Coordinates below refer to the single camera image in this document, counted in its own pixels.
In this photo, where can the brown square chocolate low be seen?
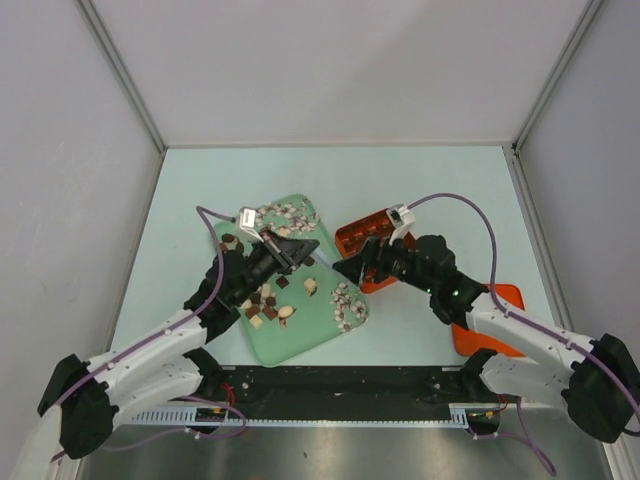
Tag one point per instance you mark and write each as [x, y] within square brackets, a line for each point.
[270, 313]

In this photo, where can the orange box lid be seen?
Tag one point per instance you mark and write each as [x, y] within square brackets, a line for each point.
[489, 336]

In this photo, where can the dark square chocolate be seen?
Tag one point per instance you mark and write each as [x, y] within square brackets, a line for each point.
[282, 282]

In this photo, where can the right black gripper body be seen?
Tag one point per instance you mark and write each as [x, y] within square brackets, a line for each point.
[400, 266]

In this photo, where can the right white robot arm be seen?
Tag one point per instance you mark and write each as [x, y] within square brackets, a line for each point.
[595, 381]

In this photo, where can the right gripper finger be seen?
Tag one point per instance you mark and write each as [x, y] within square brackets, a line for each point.
[379, 248]
[356, 269]

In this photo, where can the white swirl oval chocolate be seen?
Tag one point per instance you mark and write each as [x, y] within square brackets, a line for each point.
[286, 311]

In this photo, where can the white square chocolate low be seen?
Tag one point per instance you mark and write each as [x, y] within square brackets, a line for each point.
[256, 321]

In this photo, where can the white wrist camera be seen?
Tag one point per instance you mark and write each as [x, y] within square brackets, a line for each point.
[245, 222]
[402, 219]

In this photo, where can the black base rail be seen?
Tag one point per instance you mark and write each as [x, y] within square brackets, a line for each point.
[342, 393]

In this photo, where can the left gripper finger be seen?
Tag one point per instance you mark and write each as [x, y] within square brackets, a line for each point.
[296, 251]
[274, 243]

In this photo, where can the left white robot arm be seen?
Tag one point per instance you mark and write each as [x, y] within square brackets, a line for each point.
[95, 396]

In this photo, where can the green floral tray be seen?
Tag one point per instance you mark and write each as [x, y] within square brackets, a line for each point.
[338, 307]

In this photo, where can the white square chocolate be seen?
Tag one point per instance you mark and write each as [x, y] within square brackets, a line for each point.
[311, 286]

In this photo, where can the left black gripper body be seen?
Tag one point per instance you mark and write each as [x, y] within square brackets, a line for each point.
[263, 263]

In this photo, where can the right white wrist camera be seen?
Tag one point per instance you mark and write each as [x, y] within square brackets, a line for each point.
[402, 219]

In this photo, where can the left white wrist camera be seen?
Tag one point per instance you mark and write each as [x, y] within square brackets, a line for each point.
[245, 222]

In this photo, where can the grey plastic tweezers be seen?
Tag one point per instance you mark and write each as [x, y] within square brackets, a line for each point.
[321, 258]

